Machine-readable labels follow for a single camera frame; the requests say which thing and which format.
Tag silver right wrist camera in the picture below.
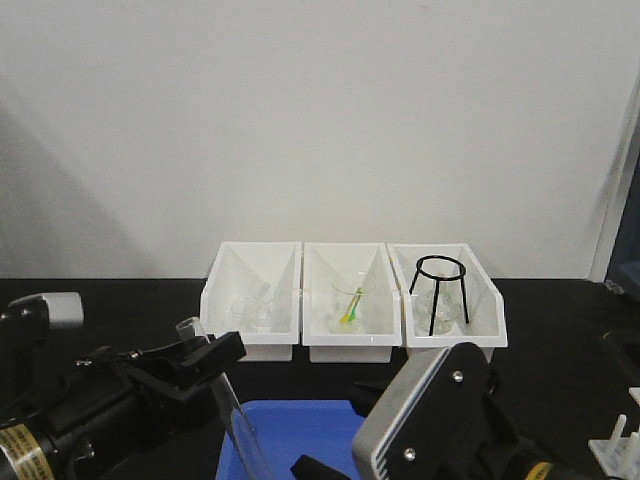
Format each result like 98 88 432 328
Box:
352 348 449 479

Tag blue plastic tray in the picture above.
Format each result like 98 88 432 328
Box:
241 400 366 479

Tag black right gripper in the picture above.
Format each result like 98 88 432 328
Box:
292 342 536 480

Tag white test tube rack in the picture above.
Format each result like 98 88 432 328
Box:
587 413 639 479

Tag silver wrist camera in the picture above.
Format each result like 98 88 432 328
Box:
352 348 449 479
8 292 84 330

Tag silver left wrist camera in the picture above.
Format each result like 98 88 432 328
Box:
8 292 84 330

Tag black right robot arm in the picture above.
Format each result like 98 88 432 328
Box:
349 342 581 479

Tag small glassware in left bin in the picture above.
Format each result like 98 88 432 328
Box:
229 282 276 333

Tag yellow green plastic spatulas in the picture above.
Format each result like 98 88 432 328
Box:
339 287 365 324

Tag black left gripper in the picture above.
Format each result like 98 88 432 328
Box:
29 331 246 470

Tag left white storage bin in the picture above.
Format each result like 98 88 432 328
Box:
200 241 303 362

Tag white storage bin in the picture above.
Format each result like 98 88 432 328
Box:
200 241 303 362
302 242 402 364
387 243 508 359

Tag clear glass test tube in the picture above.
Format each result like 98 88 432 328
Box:
175 317 274 479

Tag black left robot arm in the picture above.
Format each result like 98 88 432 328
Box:
1 292 246 479

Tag middle white storage bin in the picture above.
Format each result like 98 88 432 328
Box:
302 242 402 364

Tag glass flask in right bin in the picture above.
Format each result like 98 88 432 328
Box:
411 275 463 337

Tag glass beaker in middle bin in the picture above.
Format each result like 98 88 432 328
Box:
326 271 375 335

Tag right white storage bin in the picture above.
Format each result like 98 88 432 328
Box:
387 243 508 359

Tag grey pegboard drying rack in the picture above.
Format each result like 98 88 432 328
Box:
605 163 639 301

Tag black wire tripod stand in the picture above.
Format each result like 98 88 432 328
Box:
409 254 470 336

